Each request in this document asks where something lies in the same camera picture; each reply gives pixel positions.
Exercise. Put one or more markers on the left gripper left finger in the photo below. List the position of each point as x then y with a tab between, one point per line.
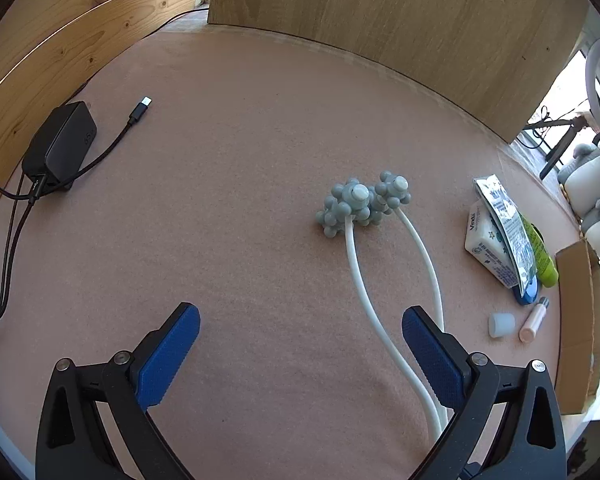
72	440

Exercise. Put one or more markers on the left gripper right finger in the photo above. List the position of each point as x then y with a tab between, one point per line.
506	422

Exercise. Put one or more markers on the translucent white cap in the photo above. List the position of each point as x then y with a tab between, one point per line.
501	324

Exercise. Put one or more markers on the blue round case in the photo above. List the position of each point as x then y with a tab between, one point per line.
529	295

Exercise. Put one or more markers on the cardboard box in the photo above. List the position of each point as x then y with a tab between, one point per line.
578	368

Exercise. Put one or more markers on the green tube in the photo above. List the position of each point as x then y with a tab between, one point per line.
543	266

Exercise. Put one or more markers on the silver foil sachet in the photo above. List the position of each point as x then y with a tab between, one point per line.
505	213

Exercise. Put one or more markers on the white tissue pack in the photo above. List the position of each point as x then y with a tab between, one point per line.
485	242

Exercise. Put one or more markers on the large penguin plush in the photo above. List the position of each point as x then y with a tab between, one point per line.
580	179

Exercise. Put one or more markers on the black power adapter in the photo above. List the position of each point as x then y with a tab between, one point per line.
58	148

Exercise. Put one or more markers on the black tripod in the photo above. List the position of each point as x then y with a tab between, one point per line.
575	125

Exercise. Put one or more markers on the light wood board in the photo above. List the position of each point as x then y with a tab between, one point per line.
495	59

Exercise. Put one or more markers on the wooden headboard panel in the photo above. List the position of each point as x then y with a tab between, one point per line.
49	48

